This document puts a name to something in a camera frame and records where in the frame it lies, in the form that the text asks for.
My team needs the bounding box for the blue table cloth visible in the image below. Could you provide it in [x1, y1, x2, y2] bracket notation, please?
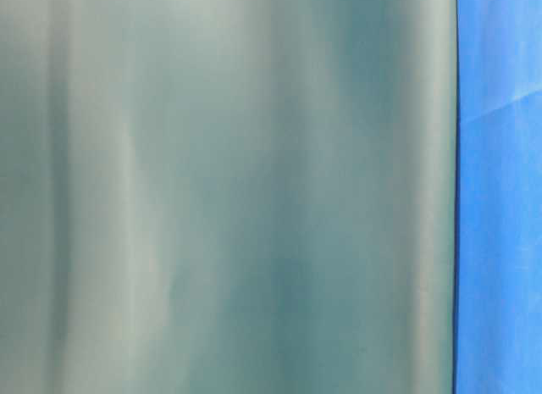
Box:
[456, 0, 541, 393]

